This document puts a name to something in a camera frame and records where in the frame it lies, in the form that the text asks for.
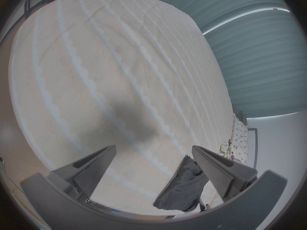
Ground bed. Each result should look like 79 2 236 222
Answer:
8 0 259 215

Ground black T-shirt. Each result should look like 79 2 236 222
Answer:
153 155 210 213

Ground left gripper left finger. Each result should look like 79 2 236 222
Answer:
49 145 117 199

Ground white printed pillow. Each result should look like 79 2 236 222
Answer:
231 115 250 165

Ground blue-green curtain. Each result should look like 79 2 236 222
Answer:
204 7 307 118
139 0 291 34

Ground grey bedside table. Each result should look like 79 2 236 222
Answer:
234 109 247 125

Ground dark grey dressing table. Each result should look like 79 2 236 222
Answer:
23 0 52 17

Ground white printed garment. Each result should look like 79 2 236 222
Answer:
218 142 234 160

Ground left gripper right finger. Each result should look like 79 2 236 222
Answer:
192 145 258 198

